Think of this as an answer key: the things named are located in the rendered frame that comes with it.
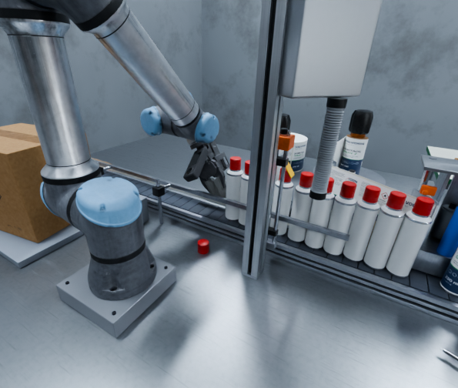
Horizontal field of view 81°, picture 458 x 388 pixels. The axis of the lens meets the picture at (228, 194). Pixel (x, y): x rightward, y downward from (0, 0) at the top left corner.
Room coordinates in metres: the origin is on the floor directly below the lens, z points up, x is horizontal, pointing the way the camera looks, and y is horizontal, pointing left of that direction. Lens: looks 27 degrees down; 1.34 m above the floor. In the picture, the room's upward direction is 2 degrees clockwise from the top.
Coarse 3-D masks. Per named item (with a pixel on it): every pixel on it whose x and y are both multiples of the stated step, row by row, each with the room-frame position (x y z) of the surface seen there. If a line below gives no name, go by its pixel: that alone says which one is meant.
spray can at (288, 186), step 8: (288, 176) 0.66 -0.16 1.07; (288, 184) 0.66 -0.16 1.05; (288, 192) 0.66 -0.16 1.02; (288, 200) 0.66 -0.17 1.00; (272, 208) 0.67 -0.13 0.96; (280, 208) 0.66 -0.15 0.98; (288, 208) 0.66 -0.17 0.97; (272, 224) 0.67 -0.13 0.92; (280, 224) 0.66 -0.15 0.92; (280, 232) 0.66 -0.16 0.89
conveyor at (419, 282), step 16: (112, 176) 1.05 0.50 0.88; (144, 192) 0.91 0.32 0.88; (176, 192) 0.92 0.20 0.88; (192, 208) 0.80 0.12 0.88; (208, 208) 0.81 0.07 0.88; (224, 208) 0.81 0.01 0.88; (288, 240) 0.64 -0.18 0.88; (336, 256) 0.57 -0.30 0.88; (368, 272) 0.52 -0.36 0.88; (384, 272) 0.52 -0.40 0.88; (416, 272) 0.52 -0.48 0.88; (416, 288) 0.47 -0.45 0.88; (432, 288) 0.47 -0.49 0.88
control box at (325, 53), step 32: (320, 0) 0.51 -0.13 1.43; (352, 0) 0.54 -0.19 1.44; (288, 32) 0.53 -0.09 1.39; (320, 32) 0.51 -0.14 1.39; (352, 32) 0.54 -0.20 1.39; (288, 64) 0.52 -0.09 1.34; (320, 64) 0.52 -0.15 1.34; (352, 64) 0.55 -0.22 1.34; (288, 96) 0.51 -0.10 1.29; (320, 96) 0.52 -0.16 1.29; (352, 96) 0.56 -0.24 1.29
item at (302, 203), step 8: (304, 176) 0.64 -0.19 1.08; (312, 176) 0.64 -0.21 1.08; (304, 184) 0.64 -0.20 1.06; (296, 192) 0.64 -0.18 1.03; (304, 192) 0.63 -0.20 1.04; (296, 200) 0.64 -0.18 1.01; (304, 200) 0.63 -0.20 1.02; (312, 200) 0.64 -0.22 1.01; (296, 208) 0.63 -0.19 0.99; (304, 208) 0.63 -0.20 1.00; (296, 216) 0.63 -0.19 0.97; (304, 216) 0.63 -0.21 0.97; (288, 232) 0.65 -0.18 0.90; (296, 232) 0.63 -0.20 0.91; (304, 232) 0.63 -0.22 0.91; (296, 240) 0.63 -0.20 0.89; (304, 240) 0.64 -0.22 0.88
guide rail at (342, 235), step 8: (96, 160) 1.02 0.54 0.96; (112, 168) 0.96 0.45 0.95; (120, 168) 0.94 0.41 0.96; (144, 176) 0.88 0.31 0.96; (152, 176) 0.88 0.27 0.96; (176, 184) 0.82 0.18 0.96; (192, 192) 0.78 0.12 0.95; (200, 192) 0.76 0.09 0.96; (216, 200) 0.73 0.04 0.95; (224, 200) 0.72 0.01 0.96; (232, 200) 0.72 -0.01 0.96; (240, 208) 0.69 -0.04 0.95; (272, 216) 0.64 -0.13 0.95; (280, 216) 0.63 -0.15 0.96; (288, 216) 0.63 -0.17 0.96; (296, 224) 0.61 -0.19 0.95; (304, 224) 0.60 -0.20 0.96; (312, 224) 0.60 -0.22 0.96; (320, 232) 0.58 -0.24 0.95; (328, 232) 0.57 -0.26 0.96; (336, 232) 0.56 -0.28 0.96
